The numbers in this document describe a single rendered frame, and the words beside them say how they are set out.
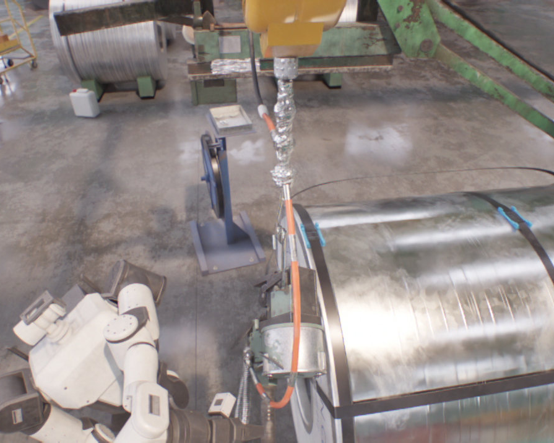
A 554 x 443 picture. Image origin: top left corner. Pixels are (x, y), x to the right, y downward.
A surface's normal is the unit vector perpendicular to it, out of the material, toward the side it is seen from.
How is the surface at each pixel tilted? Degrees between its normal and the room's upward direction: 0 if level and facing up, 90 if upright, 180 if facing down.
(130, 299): 14
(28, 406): 72
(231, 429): 50
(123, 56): 101
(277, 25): 113
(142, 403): 41
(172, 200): 0
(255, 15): 127
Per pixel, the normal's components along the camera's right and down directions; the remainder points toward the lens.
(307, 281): 0.59, -0.37
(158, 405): 0.56, -0.80
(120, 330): -0.15, -0.88
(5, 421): 0.61, 0.22
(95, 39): 0.14, 0.45
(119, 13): 0.38, 0.58
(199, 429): 0.71, -0.49
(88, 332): 0.10, -0.33
